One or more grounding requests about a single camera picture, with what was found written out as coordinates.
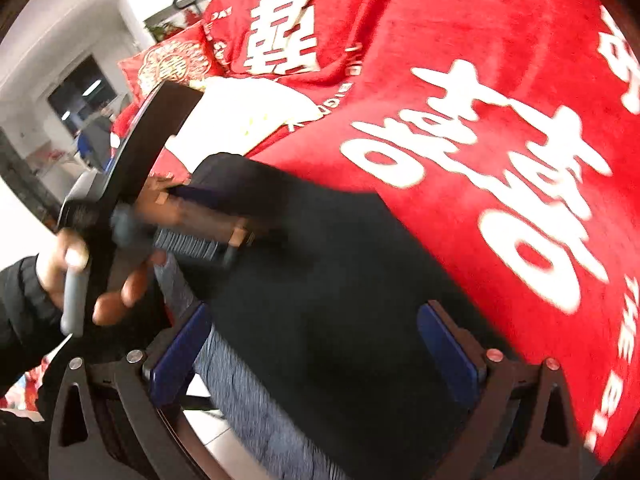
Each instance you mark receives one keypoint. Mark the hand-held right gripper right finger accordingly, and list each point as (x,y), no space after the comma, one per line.
(446,356)

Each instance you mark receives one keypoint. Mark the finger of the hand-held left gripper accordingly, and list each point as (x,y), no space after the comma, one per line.
(195,249)
(205,194)

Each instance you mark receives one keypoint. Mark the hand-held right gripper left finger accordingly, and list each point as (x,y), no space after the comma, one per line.
(181,351)

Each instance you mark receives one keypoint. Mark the black pants with grey lining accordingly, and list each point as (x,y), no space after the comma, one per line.
(340,310)

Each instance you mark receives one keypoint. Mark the person's left forearm black sleeve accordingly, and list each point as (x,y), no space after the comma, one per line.
(25,320)

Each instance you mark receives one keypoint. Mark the person's left hand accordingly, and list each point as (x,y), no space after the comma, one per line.
(120,305)

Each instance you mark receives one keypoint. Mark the dark window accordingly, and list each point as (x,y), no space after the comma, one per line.
(80,90)

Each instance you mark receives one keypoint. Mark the red patterned pillow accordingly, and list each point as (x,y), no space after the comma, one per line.
(172,62)

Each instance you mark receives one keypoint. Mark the white cloth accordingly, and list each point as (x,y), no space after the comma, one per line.
(235,110)

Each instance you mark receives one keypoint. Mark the red printed blanket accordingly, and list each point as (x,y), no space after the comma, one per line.
(475,60)

